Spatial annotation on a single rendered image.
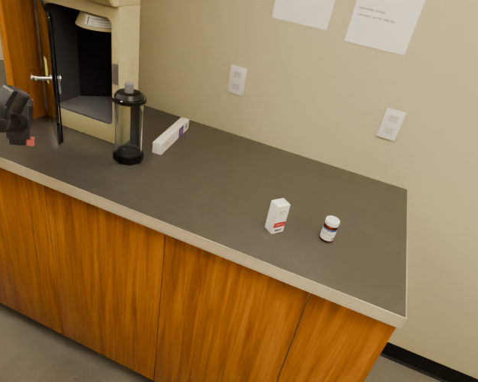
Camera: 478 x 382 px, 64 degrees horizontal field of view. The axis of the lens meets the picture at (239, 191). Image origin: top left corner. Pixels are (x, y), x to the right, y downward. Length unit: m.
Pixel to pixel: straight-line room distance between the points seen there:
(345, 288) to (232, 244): 0.32
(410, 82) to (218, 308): 1.02
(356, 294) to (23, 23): 1.36
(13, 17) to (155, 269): 0.94
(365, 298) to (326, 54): 0.89
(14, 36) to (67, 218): 0.63
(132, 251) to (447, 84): 1.20
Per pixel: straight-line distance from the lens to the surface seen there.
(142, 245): 1.25
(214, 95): 1.70
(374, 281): 1.10
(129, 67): 1.42
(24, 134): 1.31
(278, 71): 1.58
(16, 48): 1.58
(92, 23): 1.43
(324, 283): 1.03
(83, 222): 1.36
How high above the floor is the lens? 1.62
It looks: 32 degrees down
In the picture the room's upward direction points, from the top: 11 degrees clockwise
